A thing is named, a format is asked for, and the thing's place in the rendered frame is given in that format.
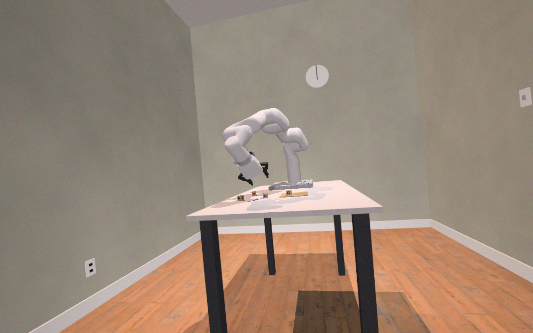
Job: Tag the tan square mat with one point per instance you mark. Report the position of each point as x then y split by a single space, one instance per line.
294 194

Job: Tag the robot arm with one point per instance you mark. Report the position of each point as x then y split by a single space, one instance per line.
270 121

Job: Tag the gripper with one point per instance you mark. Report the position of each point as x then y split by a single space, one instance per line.
252 169

